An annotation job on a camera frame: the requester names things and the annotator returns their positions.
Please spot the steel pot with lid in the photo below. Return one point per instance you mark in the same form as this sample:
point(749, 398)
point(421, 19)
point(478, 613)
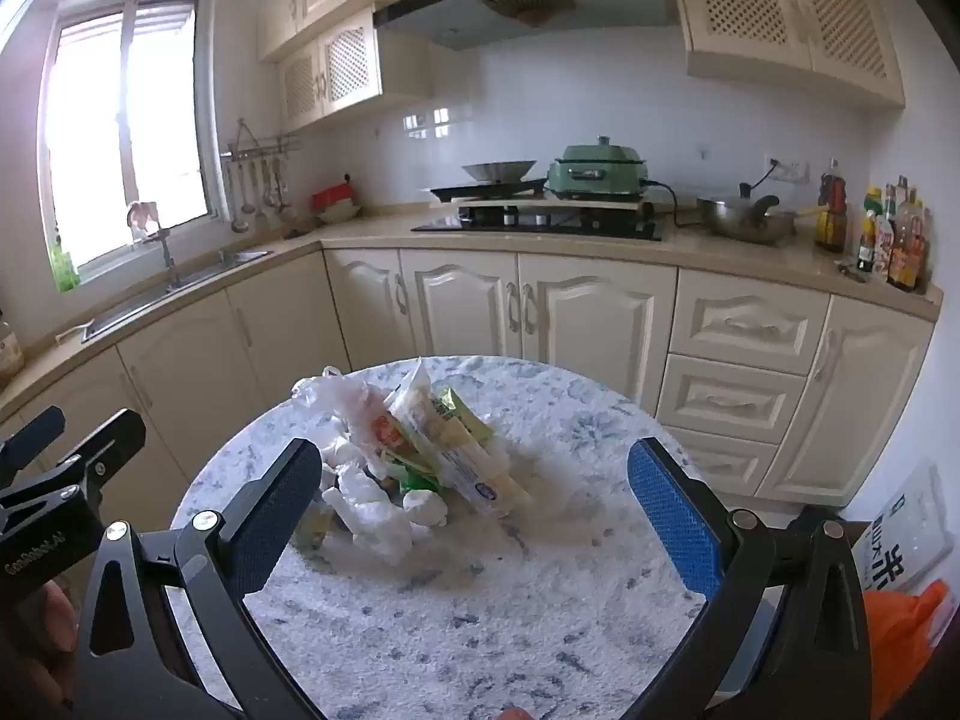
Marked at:
point(739, 225)

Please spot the red white bowl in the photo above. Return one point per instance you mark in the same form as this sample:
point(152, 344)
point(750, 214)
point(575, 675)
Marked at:
point(334, 199)

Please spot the white rice bag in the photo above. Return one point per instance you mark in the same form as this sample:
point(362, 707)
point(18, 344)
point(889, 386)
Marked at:
point(900, 532)

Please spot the green electric pot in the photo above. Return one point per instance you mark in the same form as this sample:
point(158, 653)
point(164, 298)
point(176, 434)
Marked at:
point(592, 172)

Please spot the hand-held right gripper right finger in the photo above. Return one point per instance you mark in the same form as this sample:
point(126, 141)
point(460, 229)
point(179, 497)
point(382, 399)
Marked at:
point(667, 517)

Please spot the long clear snack packet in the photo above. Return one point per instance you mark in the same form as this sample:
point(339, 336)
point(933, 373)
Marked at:
point(465, 465)

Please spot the steel wok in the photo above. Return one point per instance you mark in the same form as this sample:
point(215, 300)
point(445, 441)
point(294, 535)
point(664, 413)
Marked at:
point(499, 169)

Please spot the pink white cloth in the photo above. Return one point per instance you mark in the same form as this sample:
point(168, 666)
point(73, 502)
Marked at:
point(142, 219)

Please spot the metal faucet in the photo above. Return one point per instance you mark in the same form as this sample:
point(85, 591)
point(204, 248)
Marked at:
point(169, 255)

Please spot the kitchen window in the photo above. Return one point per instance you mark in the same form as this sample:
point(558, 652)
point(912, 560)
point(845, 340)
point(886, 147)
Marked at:
point(97, 127)

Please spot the steel sink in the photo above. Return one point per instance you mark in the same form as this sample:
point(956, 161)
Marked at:
point(150, 300)

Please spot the orange plastic bag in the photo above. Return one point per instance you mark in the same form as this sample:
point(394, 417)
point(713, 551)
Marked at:
point(896, 645)

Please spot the white plastic bag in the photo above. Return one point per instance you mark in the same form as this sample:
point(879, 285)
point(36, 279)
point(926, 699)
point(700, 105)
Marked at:
point(337, 405)

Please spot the clear labelled bottle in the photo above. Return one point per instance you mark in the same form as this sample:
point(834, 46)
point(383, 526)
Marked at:
point(9, 349)

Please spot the cream lower kitchen cabinet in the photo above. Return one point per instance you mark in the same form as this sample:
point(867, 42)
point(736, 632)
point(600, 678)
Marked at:
point(585, 330)

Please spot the black gas stove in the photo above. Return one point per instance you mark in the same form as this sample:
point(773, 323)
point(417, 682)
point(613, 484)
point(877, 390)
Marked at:
point(570, 229)

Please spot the hanging metal ladle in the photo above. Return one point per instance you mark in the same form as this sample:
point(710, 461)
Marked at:
point(240, 225)
point(283, 211)

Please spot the metal utensil rack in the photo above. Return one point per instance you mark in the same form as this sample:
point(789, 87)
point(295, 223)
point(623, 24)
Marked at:
point(255, 154)

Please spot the cream cabinet drawer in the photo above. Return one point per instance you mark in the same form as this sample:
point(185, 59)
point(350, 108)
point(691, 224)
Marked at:
point(750, 322)
point(724, 461)
point(731, 397)

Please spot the beige kitchen countertop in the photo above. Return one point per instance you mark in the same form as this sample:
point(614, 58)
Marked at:
point(712, 255)

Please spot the green plant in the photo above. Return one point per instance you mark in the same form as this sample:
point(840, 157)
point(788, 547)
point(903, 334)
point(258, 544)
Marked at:
point(66, 270)

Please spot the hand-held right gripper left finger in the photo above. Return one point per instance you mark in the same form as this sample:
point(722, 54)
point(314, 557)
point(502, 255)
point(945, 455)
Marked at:
point(277, 517)

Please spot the row of condiment bottles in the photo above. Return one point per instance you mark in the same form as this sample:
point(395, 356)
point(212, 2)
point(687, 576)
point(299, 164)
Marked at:
point(900, 247)

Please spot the wooden board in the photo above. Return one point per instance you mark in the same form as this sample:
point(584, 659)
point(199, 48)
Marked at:
point(600, 202)

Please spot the white wall socket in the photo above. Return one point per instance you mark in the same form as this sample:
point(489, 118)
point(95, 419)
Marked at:
point(791, 171)

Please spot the orange label wrapper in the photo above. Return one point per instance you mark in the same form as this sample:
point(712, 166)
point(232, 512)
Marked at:
point(388, 433)

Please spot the lime green snack wrapper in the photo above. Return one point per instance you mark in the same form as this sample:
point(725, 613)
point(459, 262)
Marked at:
point(463, 412)

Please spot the person's left hand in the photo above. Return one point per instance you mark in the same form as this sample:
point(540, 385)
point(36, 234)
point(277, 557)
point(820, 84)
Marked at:
point(56, 622)

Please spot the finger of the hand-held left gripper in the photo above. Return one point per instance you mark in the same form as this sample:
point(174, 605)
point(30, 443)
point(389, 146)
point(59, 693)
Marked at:
point(34, 435)
point(116, 442)

